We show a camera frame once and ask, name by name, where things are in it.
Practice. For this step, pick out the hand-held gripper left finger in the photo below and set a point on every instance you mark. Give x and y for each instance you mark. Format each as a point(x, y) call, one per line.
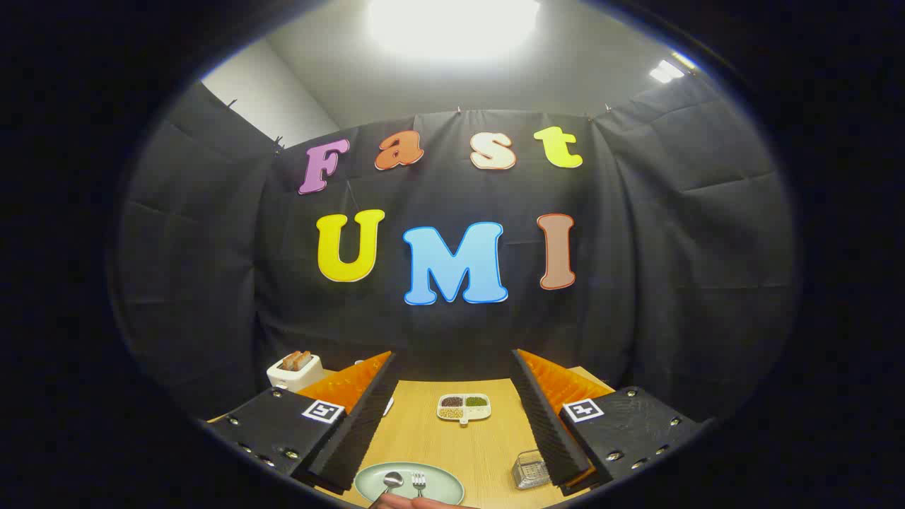
point(353, 438)

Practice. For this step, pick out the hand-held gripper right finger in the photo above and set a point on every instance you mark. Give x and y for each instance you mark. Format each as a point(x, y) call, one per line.
point(548, 424)

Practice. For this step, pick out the green mung beans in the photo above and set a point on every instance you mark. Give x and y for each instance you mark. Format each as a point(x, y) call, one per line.
point(476, 401)

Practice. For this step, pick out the white divided dish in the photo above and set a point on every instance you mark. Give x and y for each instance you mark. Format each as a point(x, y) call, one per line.
point(464, 418)

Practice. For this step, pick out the white toaster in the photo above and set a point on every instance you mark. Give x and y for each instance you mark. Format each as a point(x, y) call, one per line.
point(293, 378)

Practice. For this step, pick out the toast slice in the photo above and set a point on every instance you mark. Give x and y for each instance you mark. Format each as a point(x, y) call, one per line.
point(304, 358)
point(290, 363)

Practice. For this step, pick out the yellow soybeans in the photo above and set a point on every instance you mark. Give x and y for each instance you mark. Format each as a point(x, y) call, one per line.
point(450, 413)

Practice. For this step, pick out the dark brown beans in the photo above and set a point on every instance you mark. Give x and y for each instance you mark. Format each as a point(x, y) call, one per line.
point(452, 401)

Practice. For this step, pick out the light green plate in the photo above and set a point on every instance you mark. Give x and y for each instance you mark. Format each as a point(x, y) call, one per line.
point(442, 488)

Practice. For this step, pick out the small ceiling light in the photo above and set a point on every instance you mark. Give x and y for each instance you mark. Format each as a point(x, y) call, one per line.
point(668, 71)

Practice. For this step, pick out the large ceiling light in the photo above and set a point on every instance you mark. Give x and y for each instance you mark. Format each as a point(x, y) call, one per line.
point(452, 25)

